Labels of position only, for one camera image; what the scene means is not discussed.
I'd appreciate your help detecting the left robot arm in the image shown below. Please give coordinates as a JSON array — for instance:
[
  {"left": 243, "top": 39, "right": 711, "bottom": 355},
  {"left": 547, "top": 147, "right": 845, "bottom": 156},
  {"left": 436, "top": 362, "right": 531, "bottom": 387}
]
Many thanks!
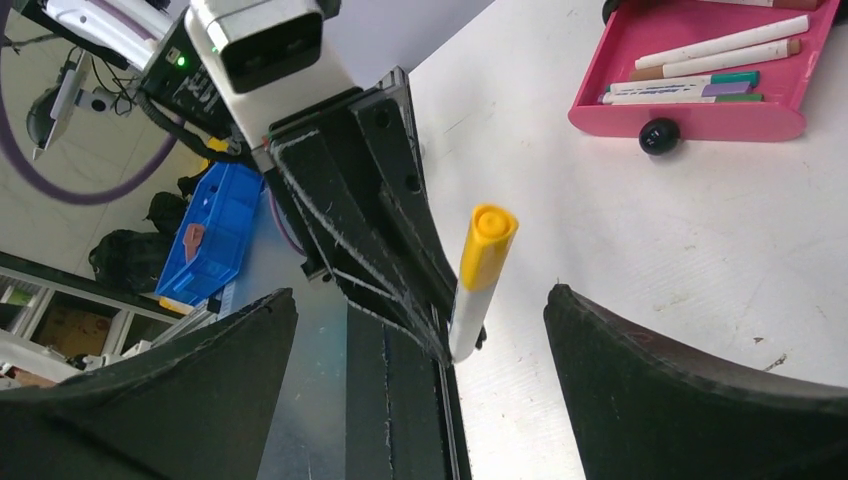
[{"left": 1, "top": 1, "right": 486, "bottom": 364}]

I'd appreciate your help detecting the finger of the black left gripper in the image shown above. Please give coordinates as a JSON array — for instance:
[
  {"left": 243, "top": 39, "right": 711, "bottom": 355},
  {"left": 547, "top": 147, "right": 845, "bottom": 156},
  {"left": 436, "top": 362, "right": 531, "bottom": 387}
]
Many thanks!
[{"left": 268, "top": 68, "right": 458, "bottom": 365}]

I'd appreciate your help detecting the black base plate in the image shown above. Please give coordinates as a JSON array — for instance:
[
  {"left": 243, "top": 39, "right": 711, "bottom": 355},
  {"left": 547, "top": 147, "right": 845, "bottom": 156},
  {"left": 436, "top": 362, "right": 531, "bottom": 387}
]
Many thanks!
[{"left": 345, "top": 308, "right": 472, "bottom": 479}]

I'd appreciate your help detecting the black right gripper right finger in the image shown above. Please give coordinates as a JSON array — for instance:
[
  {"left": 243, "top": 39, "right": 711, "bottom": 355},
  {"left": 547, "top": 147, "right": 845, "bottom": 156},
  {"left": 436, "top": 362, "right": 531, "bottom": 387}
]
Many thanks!
[{"left": 544, "top": 284, "right": 847, "bottom": 479}]

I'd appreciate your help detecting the teal white pen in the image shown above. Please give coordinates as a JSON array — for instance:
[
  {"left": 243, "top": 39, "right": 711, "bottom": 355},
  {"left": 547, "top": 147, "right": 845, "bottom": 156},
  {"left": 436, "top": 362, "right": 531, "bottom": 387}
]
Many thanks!
[{"left": 605, "top": 70, "right": 761, "bottom": 94}]

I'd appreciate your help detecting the green capped white pen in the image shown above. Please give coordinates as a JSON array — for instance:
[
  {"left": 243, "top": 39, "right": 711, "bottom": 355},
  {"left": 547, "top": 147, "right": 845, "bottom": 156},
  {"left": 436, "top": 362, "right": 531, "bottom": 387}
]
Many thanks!
[{"left": 634, "top": 15, "right": 810, "bottom": 69}]

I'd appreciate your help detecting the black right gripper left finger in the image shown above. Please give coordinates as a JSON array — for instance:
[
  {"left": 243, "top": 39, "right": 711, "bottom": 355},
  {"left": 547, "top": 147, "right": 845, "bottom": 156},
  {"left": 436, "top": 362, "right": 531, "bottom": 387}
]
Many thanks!
[{"left": 1, "top": 288, "right": 298, "bottom": 479}]

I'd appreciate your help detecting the purple capped pen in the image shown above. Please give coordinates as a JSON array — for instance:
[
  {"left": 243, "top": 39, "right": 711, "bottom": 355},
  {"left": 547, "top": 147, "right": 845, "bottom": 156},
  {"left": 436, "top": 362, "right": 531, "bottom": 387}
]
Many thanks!
[{"left": 598, "top": 81, "right": 753, "bottom": 105}]

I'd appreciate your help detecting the white pen orange cap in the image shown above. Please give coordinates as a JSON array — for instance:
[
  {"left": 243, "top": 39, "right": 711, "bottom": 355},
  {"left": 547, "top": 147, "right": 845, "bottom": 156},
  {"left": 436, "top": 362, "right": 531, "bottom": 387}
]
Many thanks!
[{"left": 448, "top": 204, "right": 519, "bottom": 363}]

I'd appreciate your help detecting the black bag on floor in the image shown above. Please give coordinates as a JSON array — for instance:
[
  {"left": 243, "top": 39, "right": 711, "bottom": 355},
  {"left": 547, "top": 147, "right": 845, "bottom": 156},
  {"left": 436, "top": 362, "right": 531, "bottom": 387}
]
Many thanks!
[{"left": 88, "top": 229, "right": 173, "bottom": 294}]

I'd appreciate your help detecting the blue plastic crate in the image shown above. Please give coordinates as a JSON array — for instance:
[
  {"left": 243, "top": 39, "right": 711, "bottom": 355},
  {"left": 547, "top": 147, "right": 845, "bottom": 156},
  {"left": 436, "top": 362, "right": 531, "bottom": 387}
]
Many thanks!
[{"left": 155, "top": 163, "right": 263, "bottom": 306}]

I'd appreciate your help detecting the black pink drawer unit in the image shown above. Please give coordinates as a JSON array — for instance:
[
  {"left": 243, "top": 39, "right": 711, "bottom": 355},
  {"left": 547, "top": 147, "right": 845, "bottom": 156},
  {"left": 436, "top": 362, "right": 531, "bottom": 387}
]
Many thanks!
[{"left": 568, "top": 1, "right": 845, "bottom": 154}]

